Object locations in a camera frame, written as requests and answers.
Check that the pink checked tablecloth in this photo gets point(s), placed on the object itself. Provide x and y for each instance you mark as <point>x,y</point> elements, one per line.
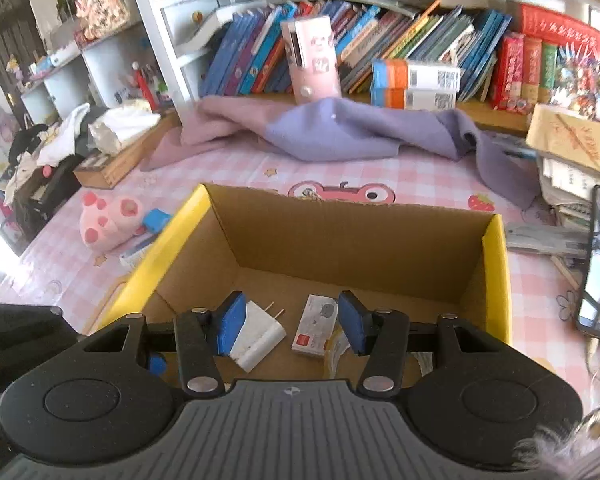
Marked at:
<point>430,185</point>

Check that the white tissue box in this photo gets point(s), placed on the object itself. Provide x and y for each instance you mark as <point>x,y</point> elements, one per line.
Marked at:
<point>65,55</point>

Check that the pink plush toy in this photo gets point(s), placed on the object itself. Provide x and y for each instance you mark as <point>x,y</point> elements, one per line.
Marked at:
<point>110,222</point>

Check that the white shelving unit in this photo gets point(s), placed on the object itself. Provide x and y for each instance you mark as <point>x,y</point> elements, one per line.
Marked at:
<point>155,25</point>

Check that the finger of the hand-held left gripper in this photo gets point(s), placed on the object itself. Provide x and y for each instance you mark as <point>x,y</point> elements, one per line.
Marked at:
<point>30,330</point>

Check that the row of blue children's books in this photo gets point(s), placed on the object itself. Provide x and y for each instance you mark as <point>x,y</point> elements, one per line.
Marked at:
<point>250,55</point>

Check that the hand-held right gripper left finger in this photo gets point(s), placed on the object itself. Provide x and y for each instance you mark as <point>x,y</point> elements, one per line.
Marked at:
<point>230,320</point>

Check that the orange and white carton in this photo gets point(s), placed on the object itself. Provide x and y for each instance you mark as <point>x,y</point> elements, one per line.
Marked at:
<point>420,74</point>
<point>420,99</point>

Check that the green spine book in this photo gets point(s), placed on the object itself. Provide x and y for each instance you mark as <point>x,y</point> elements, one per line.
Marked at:
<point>549,72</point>

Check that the white charger plug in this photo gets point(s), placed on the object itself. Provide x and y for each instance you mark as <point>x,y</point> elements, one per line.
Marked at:
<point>260,335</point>

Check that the dark clothes pile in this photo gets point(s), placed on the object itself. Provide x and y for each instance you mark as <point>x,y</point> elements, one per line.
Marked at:
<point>55,180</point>

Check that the thick red book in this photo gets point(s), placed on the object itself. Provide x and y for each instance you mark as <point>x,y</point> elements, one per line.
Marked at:
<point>506,70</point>
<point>531,70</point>

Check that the wooden tissue box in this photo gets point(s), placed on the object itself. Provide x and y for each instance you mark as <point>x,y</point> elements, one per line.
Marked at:
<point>115,165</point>

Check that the small blue block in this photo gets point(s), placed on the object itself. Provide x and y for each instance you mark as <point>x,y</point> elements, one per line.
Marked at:
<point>156,221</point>

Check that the blue and pink pouch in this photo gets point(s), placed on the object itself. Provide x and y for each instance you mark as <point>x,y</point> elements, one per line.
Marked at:
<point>40,66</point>

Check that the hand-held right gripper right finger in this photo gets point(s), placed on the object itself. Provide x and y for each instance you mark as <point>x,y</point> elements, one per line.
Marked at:
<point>355,325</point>

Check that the yellow cardboard box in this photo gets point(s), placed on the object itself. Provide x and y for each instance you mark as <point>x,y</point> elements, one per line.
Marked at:
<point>355,240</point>

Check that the white tissue pack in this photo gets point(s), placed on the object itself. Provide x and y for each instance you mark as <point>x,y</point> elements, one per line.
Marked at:
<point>122,127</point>

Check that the pink dressed doll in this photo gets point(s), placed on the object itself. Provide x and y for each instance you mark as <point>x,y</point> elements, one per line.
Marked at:
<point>100,5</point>

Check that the pink cartoon canister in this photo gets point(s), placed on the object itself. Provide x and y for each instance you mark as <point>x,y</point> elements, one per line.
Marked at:
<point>315,60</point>

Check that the stack of papers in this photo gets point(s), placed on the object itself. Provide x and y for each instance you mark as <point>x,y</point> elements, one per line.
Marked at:
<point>565,180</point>

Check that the large red dictionary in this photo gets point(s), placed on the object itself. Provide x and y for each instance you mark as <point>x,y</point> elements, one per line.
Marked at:
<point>560,27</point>

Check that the white shirt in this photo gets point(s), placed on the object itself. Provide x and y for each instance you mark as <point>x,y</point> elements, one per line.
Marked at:
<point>65,135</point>

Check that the pink and purple cloth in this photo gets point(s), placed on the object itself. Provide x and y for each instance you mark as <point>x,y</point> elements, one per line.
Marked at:
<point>330,130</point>

